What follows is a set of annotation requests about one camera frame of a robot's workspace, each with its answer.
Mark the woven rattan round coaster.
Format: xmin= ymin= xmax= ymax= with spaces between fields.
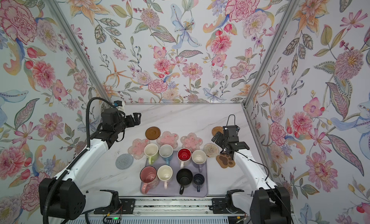
xmin=212 ymin=126 xmax=224 ymax=136

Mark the white embroidered round coaster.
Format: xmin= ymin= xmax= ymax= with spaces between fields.
xmin=203 ymin=143 xmax=221 ymax=158

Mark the brown paw shaped coaster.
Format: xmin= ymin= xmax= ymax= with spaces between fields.
xmin=216 ymin=154 xmax=236 ymax=169

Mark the pink flower coaster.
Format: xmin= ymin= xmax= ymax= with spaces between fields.
xmin=180 ymin=132 xmax=203 ymax=152
xmin=156 ymin=131 xmax=179 ymax=149
xmin=128 ymin=139 xmax=150 ymax=160

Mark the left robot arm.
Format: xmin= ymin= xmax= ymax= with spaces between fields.
xmin=39 ymin=100 xmax=142 ymax=224

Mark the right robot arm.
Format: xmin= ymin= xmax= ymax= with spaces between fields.
xmin=212 ymin=125 xmax=293 ymax=224

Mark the brown wooden round coaster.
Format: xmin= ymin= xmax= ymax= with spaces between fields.
xmin=145 ymin=127 xmax=161 ymax=140

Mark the grey round knitted coaster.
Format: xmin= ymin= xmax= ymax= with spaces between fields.
xmin=115 ymin=154 xmax=134 ymax=170

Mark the lilac mug white inside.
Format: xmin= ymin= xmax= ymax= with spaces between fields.
xmin=192 ymin=150 xmax=207 ymax=173

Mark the green mug white inside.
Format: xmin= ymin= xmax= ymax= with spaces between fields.
xmin=144 ymin=144 xmax=159 ymax=165

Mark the red inside white mug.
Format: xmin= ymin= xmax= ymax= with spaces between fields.
xmin=177 ymin=148 xmax=192 ymax=169

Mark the blue mug white inside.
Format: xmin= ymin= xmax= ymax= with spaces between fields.
xmin=159 ymin=145 xmax=173 ymax=166

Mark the small dark blue mug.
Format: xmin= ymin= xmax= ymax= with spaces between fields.
xmin=192 ymin=173 xmax=205 ymax=193

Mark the black mug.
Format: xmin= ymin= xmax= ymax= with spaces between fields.
xmin=176 ymin=169 xmax=193 ymax=195

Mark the lilac drying mat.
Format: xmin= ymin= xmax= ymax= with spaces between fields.
xmin=140 ymin=151 xmax=208 ymax=198

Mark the cream mug pink handle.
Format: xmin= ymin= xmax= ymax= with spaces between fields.
xmin=157 ymin=165 xmax=173 ymax=189

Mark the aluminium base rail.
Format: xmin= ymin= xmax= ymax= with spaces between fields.
xmin=69 ymin=196 xmax=253 ymax=224

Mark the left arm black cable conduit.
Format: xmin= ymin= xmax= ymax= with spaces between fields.
xmin=42 ymin=97 xmax=116 ymax=224

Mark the left corner aluminium post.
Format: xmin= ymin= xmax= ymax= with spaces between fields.
xmin=44 ymin=0 xmax=111 ymax=102

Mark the corner aluminium post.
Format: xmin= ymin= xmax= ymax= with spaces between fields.
xmin=44 ymin=0 xmax=111 ymax=102
xmin=243 ymin=0 xmax=307 ymax=106

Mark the right corner aluminium post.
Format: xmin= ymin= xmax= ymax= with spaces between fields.
xmin=243 ymin=0 xmax=307 ymax=106

